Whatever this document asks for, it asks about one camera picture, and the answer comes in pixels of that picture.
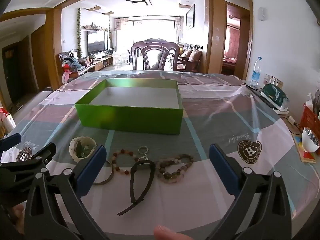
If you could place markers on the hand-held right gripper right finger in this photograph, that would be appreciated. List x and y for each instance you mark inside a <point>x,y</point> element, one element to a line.
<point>223,167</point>

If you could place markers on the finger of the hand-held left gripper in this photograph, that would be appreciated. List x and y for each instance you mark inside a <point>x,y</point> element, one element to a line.
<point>30,161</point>
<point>10,140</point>

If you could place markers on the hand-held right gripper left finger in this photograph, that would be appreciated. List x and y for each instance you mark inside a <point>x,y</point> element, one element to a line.
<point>91,171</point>

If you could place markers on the thin metal bangle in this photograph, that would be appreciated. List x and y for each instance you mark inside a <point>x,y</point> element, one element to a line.
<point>112,176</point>

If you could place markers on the black band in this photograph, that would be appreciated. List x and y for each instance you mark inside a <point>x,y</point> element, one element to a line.
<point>131,185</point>

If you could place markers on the green cardboard box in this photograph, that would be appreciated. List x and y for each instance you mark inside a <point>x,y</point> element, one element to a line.
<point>130,120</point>

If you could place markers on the person's left hand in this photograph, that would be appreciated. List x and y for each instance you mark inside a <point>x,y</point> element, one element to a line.
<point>17,213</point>

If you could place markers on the person's right hand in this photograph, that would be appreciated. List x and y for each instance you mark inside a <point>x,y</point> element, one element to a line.
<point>172,233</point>

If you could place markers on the red and white bag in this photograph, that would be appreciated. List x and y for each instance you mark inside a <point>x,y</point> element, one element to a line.
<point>6,121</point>

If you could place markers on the colourful wooden puzzle board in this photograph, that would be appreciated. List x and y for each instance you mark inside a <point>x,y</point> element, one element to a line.
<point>300,152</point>

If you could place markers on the white power adapter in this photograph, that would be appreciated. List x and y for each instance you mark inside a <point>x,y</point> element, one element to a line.
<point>290,120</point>

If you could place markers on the white bowl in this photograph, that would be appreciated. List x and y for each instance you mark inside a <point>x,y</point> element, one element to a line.
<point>307,142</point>

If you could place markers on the dark green bag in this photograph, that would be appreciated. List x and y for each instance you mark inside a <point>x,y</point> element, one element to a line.
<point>273,95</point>

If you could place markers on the red toy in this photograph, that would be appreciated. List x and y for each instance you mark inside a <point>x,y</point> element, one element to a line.
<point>65,71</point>

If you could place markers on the plastic water bottle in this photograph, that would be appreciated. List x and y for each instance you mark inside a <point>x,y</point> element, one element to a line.
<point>256,73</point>

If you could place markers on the blue clothes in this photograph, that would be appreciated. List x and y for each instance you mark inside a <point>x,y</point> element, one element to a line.
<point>72,62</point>

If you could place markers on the red plastic basket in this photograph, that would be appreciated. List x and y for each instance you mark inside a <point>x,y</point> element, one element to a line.
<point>310,117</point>

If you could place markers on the small cardboard boxes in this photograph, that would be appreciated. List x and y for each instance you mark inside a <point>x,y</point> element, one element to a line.
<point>272,80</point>

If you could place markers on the wooden armchair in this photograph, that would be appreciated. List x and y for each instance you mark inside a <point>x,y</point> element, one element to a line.
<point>65,55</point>

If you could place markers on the wooden television cabinet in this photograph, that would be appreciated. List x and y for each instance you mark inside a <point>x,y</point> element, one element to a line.
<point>102,63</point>

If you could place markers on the wooden sofa with cushions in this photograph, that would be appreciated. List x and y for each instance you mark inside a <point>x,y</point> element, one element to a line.
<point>192,55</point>

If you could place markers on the white play fence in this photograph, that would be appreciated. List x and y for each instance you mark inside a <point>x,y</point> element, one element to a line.
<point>121,58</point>

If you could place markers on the flat screen television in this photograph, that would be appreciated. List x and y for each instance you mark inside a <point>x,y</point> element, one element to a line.
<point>96,42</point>

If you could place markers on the green ivy garland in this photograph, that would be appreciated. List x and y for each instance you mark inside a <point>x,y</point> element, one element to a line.
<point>79,30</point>

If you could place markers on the dark wooden dining chair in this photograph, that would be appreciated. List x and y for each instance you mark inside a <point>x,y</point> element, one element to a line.
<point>155,43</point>

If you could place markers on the black ceiling light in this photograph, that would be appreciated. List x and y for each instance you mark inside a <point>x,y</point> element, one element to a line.
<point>140,2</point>

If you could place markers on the framed wall picture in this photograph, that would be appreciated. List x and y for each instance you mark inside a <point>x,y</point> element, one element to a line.
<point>190,17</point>

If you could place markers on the grey wall device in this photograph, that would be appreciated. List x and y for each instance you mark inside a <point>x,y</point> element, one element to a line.
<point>261,13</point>

